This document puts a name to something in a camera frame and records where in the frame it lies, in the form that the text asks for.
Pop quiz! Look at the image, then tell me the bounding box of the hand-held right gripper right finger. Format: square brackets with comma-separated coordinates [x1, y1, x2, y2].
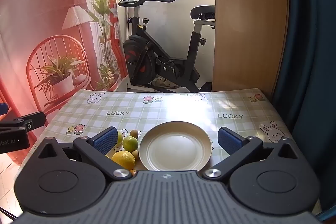
[202, 127, 301, 184]

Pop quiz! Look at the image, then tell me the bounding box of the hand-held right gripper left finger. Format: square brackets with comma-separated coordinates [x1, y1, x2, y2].
[35, 126, 132, 184]

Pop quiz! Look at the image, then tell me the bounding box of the cream round plate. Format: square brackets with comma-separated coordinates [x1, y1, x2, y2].
[139, 121, 213, 171]

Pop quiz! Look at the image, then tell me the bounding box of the green checked tablecloth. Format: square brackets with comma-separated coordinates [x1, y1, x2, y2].
[14, 88, 297, 180]

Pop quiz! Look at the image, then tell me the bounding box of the black exercise bike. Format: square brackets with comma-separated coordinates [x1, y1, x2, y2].
[115, 0, 216, 93]

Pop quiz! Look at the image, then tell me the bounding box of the wooden board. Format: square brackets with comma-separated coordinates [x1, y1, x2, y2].
[212, 0, 289, 94]

